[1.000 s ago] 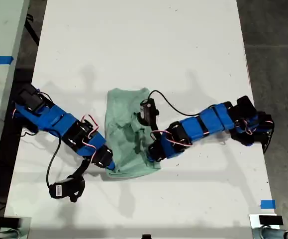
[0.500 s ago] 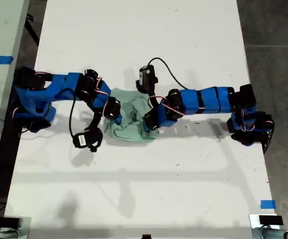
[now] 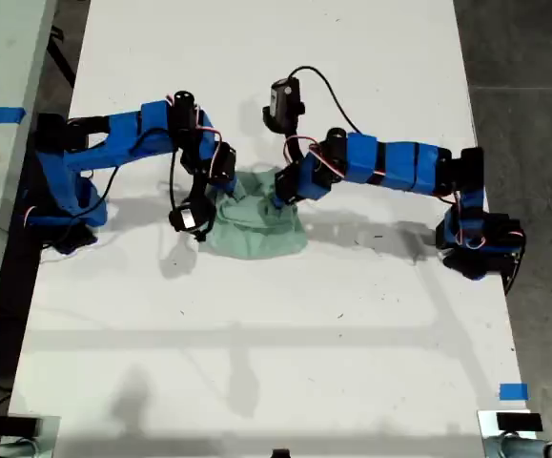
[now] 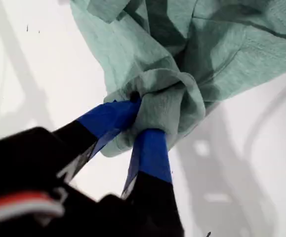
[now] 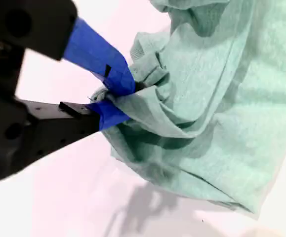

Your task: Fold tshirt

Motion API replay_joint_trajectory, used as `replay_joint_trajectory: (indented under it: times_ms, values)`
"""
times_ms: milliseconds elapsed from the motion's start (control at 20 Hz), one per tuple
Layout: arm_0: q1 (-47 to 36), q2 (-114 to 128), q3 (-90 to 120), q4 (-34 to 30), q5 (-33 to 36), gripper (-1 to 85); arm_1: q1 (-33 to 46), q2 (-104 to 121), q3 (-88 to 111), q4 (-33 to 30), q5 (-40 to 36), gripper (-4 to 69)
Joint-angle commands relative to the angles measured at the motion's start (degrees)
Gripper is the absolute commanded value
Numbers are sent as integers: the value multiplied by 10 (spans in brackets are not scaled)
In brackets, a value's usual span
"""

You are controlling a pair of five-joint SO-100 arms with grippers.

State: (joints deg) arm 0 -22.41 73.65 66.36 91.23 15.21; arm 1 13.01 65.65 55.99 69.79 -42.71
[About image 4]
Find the moving taped gripper finger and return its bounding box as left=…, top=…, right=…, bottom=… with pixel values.
left=51, top=99, right=141, bottom=184

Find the pale green T-shirt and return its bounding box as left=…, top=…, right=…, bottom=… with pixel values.
left=70, top=0, right=286, bottom=158

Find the fixed taped gripper finger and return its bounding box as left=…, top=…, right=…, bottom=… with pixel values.
left=121, top=130, right=179, bottom=213

